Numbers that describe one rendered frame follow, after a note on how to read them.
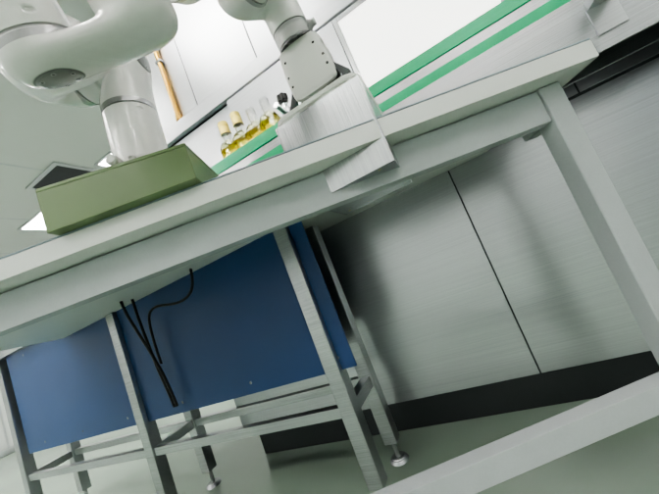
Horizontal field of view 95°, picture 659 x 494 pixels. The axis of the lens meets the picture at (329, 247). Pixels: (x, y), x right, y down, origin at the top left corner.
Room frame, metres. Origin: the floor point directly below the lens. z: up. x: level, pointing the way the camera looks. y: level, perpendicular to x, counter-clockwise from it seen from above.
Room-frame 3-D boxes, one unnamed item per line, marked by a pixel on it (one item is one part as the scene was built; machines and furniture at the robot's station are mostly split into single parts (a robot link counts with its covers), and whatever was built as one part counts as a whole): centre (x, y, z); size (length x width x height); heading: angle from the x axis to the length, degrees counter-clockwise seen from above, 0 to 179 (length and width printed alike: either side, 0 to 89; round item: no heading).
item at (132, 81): (0.54, 0.27, 1.05); 0.13 x 0.10 x 0.16; 87
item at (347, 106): (0.62, -0.12, 0.79); 0.27 x 0.17 x 0.08; 158
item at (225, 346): (1.12, 0.75, 0.54); 1.59 x 0.18 x 0.43; 68
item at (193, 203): (1.20, 0.30, 0.73); 1.58 x 1.52 x 0.04; 92
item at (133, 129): (0.53, 0.27, 0.89); 0.16 x 0.13 x 0.15; 6
